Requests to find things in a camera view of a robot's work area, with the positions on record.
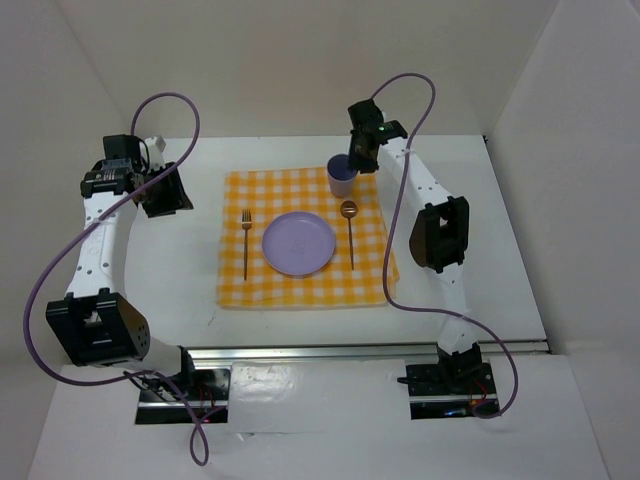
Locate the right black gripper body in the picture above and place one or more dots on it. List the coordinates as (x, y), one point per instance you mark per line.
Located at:
(355, 133)

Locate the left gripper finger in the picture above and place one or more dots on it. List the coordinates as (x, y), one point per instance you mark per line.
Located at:
(177, 197)
(161, 207)

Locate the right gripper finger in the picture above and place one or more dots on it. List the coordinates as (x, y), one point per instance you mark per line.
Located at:
(353, 162)
(369, 161)

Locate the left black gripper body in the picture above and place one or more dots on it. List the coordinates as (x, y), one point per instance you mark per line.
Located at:
(161, 189)

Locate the lilac plastic cup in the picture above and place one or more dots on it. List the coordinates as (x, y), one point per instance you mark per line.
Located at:
(341, 176)

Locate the copper spoon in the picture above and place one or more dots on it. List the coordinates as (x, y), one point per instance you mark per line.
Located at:
(349, 210)

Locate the copper fork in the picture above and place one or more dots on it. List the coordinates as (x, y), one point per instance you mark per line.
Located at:
(246, 223)

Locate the lilac plastic plate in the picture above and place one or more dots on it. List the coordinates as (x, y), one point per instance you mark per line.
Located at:
(298, 243)

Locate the yellow white checkered cloth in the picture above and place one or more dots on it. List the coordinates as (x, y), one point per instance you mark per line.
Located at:
(269, 194)

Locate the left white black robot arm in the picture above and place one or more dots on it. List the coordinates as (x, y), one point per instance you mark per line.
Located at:
(94, 322)

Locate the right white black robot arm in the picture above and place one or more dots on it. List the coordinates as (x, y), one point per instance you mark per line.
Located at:
(438, 240)

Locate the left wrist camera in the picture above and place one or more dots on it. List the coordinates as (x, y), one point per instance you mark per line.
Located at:
(153, 150)

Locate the front aluminium rail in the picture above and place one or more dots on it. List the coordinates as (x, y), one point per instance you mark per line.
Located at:
(227, 355)

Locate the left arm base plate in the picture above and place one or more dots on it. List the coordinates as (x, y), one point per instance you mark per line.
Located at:
(207, 395)

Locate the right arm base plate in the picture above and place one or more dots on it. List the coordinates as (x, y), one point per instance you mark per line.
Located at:
(430, 397)

